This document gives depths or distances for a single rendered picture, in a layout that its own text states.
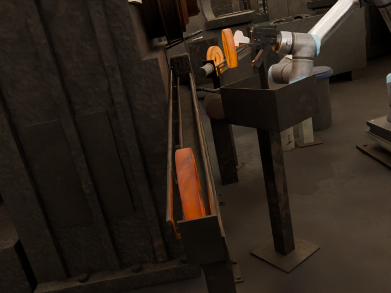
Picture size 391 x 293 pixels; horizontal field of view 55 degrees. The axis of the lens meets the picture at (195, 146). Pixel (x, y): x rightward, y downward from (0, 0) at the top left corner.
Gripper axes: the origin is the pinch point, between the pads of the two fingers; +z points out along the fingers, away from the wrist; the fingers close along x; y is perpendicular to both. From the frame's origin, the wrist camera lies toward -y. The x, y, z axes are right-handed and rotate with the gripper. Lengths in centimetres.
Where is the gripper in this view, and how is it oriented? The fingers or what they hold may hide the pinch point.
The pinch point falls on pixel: (228, 43)
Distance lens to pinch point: 159.8
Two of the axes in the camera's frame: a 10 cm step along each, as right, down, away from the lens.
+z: -10.0, -0.6, -0.6
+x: 0.4, 3.4, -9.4
